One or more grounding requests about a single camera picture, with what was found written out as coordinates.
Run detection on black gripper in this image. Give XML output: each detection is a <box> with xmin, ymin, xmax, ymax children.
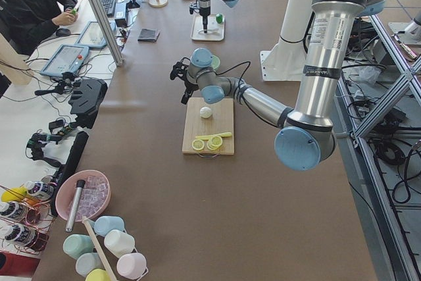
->
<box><xmin>181</xmin><ymin>76</ymin><xmax>199</xmax><ymax>104</ymax></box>
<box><xmin>202</xmin><ymin>14</ymin><xmax>209</xmax><ymax>34</ymax></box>

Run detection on white ceramic spoon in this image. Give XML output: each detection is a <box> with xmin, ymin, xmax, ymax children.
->
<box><xmin>197</xmin><ymin>28</ymin><xmax>220</xmax><ymax>34</ymax></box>

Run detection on white steamed bun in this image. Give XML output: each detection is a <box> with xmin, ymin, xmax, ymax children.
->
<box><xmin>199</xmin><ymin>107</ymin><xmax>212</xmax><ymax>118</ymax></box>

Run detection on mint green bowl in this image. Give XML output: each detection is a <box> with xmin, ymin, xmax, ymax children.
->
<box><xmin>211</xmin><ymin>55</ymin><xmax>220</xmax><ymax>70</ymax></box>

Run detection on pink ribbed bowl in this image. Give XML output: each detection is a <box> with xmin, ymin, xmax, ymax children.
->
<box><xmin>55</xmin><ymin>170</ymin><xmax>111</xmax><ymax>222</ymax></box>

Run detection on cream rectangular serving tray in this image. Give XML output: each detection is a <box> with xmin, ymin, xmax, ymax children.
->
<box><xmin>190</xmin><ymin>14</ymin><xmax>225</xmax><ymax>41</ymax></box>

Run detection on bamboo cutting board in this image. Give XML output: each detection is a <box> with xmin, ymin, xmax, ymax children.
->
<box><xmin>182</xmin><ymin>97</ymin><xmax>235</xmax><ymax>155</ymax></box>

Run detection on single lemon slice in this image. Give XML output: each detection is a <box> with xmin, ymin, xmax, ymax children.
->
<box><xmin>191</xmin><ymin>139</ymin><xmax>205</xmax><ymax>151</ymax></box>

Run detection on grey folded cloth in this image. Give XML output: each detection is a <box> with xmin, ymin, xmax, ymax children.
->
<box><xmin>137</xmin><ymin>28</ymin><xmax>160</xmax><ymax>42</ymax></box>

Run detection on yellow plastic knife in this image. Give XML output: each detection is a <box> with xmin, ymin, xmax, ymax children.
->
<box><xmin>195</xmin><ymin>132</ymin><xmax>232</xmax><ymax>140</ymax></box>

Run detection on blue teach pendant far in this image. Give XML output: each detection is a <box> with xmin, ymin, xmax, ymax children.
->
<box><xmin>75</xmin><ymin>21</ymin><xmax>107</xmax><ymax>49</ymax></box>

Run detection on blue teach pendant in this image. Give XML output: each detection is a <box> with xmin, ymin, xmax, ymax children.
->
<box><xmin>75</xmin><ymin>21</ymin><xmax>107</xmax><ymax>49</ymax></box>
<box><xmin>39</xmin><ymin>44</ymin><xmax>89</xmax><ymax>78</ymax></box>

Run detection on blue teach pendant near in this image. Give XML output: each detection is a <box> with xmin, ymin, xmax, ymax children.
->
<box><xmin>39</xmin><ymin>44</ymin><xmax>89</xmax><ymax>78</ymax></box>

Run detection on black computer mouse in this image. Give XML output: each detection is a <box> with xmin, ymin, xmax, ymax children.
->
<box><xmin>55</xmin><ymin>28</ymin><xmax>72</xmax><ymax>37</ymax></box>

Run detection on metal cylinder tool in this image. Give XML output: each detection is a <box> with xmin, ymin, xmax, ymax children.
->
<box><xmin>65</xmin><ymin>180</ymin><xmax>86</xmax><ymax>233</ymax></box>

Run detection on light blue cup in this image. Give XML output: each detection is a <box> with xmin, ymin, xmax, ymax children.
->
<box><xmin>94</xmin><ymin>215</ymin><xmax>125</xmax><ymax>237</ymax></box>

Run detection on wooden cup rack pole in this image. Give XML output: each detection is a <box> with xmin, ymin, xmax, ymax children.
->
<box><xmin>82</xmin><ymin>217</ymin><xmax>117</xmax><ymax>281</ymax></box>

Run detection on white cup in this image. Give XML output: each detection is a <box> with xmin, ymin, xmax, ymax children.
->
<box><xmin>104</xmin><ymin>230</ymin><xmax>135</xmax><ymax>258</ymax></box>

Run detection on person in black shirt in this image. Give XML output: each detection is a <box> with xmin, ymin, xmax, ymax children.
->
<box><xmin>2</xmin><ymin>0</ymin><xmax>78</xmax><ymax>55</ymax></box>

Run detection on pink cup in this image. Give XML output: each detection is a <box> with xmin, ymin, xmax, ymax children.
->
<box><xmin>116</xmin><ymin>253</ymin><xmax>147</xmax><ymax>280</ymax></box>

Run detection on mint green cup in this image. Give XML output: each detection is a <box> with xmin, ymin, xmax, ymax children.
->
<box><xmin>62</xmin><ymin>234</ymin><xmax>94</xmax><ymax>260</ymax></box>

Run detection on pale blue cup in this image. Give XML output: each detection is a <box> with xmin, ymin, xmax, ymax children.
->
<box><xmin>75</xmin><ymin>253</ymin><xmax>103</xmax><ymax>277</ymax></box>

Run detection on yellow cup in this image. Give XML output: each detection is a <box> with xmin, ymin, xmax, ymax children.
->
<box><xmin>85</xmin><ymin>268</ymin><xmax>111</xmax><ymax>281</ymax></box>

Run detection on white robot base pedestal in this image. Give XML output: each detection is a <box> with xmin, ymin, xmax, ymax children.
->
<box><xmin>260</xmin><ymin>0</ymin><xmax>312</xmax><ymax>81</ymax></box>

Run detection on aluminium frame post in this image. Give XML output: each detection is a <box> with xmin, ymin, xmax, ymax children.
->
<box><xmin>88</xmin><ymin>0</ymin><xmax>124</xmax><ymax>66</ymax></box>

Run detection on copper wire bottle rack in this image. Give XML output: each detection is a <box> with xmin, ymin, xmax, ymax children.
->
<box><xmin>1</xmin><ymin>186</ymin><xmax>53</xmax><ymax>255</ymax></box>

